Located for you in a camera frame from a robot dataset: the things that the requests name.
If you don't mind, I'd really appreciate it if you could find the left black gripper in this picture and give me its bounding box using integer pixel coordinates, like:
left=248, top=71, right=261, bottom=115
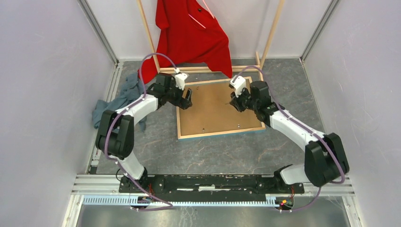
left=165, top=80, right=192, bottom=110

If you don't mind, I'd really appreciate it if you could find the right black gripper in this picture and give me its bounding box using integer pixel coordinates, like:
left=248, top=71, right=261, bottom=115
left=230, top=85, right=259, bottom=112

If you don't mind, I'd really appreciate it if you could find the blue picture frame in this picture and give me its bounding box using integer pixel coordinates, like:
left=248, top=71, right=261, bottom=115
left=176, top=79, right=266, bottom=140

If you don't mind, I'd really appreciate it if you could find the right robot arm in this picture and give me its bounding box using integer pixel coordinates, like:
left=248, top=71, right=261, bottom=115
left=229, top=76, right=349, bottom=193

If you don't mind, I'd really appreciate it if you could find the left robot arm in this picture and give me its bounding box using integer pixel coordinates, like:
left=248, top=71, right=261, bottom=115
left=96, top=72, right=192, bottom=193

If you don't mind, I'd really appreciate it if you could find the wooden clothes rack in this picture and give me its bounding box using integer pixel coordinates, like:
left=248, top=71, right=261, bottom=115
left=136, top=0, right=285, bottom=73

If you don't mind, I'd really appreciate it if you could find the grey-blue cloth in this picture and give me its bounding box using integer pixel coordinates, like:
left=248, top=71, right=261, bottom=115
left=92, top=72, right=144, bottom=129

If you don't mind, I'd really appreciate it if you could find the red shirt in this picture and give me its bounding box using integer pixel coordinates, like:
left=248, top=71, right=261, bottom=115
left=155, top=0, right=233, bottom=78

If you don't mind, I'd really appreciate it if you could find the pink clothes hanger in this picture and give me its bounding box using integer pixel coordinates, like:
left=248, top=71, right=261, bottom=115
left=186, top=0, right=215, bottom=29

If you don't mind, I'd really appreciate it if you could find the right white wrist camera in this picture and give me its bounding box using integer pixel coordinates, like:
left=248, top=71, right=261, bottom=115
left=229, top=75, right=246, bottom=97

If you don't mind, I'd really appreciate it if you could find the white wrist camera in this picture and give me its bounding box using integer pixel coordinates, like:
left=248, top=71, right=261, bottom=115
left=174, top=68, right=189, bottom=91
left=229, top=75, right=246, bottom=97

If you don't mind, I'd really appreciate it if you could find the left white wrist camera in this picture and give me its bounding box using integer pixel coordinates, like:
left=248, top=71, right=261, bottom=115
left=174, top=68, right=189, bottom=91

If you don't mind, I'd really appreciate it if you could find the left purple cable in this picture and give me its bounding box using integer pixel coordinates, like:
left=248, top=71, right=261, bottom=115
left=104, top=52, right=181, bottom=212

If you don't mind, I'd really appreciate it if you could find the purple cable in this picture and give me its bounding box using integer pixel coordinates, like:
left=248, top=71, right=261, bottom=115
left=232, top=65, right=346, bottom=212
left=104, top=52, right=181, bottom=212

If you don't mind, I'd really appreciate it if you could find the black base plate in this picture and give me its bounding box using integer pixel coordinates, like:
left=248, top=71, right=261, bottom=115
left=139, top=175, right=305, bottom=203

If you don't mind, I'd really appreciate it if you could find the white cable duct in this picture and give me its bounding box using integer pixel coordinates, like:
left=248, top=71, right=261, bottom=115
left=83, top=195, right=279, bottom=208

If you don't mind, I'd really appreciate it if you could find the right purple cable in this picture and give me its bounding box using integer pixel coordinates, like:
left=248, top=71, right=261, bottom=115
left=232, top=65, right=346, bottom=212

